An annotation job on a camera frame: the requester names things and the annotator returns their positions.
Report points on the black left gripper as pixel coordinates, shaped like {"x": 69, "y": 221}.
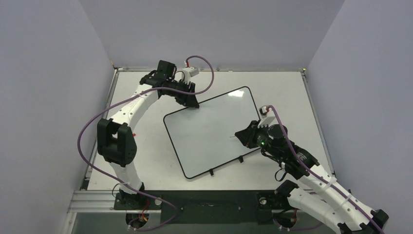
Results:
{"x": 188, "y": 100}

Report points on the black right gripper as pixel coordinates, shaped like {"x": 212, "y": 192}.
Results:
{"x": 253, "y": 133}

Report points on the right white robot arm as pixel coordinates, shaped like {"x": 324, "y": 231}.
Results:
{"x": 335, "y": 206}

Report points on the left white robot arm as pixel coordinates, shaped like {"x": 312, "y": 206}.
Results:
{"x": 115, "y": 140}

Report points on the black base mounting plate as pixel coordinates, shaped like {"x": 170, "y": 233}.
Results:
{"x": 204, "y": 207}

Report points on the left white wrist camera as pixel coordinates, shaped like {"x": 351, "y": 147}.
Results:
{"x": 189, "y": 72}

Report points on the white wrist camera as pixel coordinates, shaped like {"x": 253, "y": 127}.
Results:
{"x": 189, "y": 72}
{"x": 266, "y": 117}

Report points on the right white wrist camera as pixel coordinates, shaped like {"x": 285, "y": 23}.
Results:
{"x": 266, "y": 117}

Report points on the white whiteboard with black frame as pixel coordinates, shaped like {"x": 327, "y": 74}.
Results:
{"x": 201, "y": 137}

